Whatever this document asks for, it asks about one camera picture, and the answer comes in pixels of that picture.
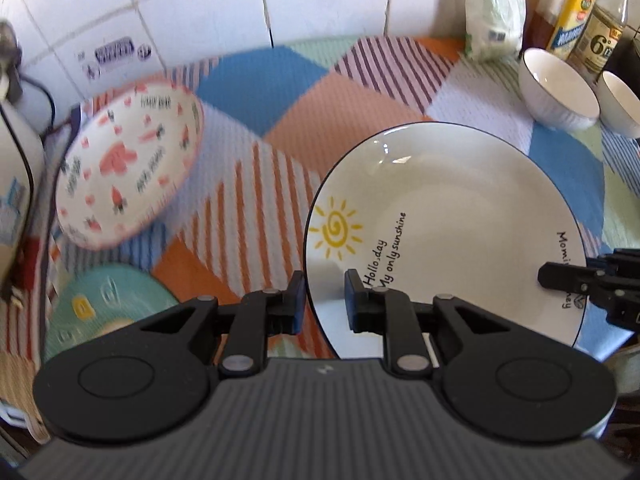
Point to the white rice cooker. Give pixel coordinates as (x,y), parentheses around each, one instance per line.
(21,165)

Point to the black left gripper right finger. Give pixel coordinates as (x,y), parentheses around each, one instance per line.
(391,314)

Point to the colourful patchwork table mat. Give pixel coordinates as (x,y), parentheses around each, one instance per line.
(276,121)

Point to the yellow label oil bottle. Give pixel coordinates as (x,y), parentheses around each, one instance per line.
(569,22)

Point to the white green food bag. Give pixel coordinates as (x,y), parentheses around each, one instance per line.
(494,29)

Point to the white sunshine plate black rim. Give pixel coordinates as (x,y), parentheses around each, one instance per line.
(436,207)

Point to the white ribbed bowl large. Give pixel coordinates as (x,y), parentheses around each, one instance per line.
(554,93)

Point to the pink rabbit carrot plate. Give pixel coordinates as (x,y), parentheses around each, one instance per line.
(127,163)

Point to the teal patterned plate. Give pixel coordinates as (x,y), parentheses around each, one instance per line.
(101,300)

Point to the brown sauce bottle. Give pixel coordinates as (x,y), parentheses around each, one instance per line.
(539,29)

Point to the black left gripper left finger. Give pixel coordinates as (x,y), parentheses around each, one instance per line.
(253,320)

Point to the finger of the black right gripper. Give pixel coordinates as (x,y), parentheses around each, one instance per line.
(568,278)

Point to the vinegar bottle yellow cap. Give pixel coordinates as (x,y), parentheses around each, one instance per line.
(599,38)

